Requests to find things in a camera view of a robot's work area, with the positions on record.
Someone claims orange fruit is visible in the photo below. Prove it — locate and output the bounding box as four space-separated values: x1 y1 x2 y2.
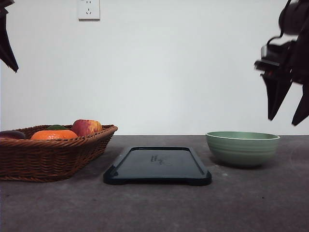
31 130 78 140

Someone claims green fruit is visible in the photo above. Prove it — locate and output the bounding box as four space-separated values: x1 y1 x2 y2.
46 125 67 130

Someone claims dark purple plum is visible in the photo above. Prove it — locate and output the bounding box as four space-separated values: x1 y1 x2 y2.
0 130 26 140

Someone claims dark teal rectangular tray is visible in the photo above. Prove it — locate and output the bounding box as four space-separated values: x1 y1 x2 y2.
103 147 212 186

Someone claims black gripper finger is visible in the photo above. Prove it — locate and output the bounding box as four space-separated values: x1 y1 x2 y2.
0 5 19 73

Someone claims white wall socket left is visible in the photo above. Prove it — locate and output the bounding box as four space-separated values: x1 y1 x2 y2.
77 0 100 21

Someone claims red yellow apple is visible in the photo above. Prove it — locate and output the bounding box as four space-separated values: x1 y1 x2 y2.
72 119 103 136

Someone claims brown wicker basket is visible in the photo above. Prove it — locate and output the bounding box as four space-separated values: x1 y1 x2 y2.
0 124 118 182

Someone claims light green ribbed bowl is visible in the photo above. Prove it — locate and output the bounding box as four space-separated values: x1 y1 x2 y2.
206 131 280 166

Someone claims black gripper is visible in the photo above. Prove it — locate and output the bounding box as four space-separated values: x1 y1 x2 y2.
254 0 309 126

